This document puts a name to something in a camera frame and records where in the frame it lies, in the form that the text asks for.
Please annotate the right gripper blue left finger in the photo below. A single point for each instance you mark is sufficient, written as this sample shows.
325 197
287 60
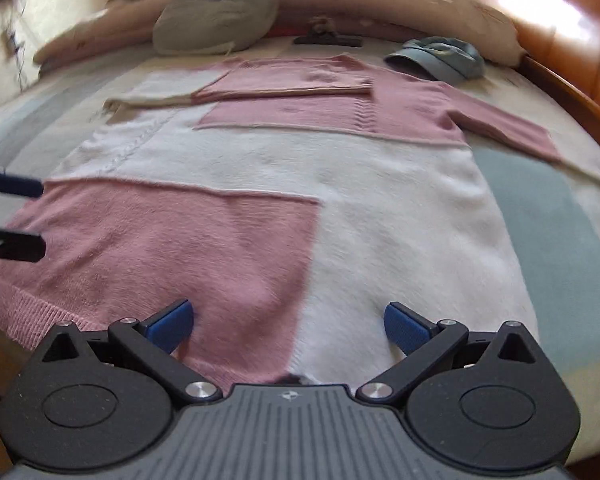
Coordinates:
147 346

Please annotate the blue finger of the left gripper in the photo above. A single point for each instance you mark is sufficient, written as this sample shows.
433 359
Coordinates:
21 246
20 186

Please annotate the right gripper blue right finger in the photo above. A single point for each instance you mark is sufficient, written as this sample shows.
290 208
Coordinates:
429 348

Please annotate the pink and white sweater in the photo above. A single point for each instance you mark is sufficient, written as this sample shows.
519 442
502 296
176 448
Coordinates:
280 199

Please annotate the grey cat face cushion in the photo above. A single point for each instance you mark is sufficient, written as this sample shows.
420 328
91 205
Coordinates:
213 27

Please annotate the blue baseball cap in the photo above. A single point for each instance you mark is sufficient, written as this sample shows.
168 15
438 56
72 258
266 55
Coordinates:
443 59

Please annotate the black phone with flower holder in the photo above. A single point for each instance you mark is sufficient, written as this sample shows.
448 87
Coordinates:
322 32

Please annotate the pink floral folded quilt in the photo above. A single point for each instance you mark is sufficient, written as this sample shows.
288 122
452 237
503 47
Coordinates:
126 22

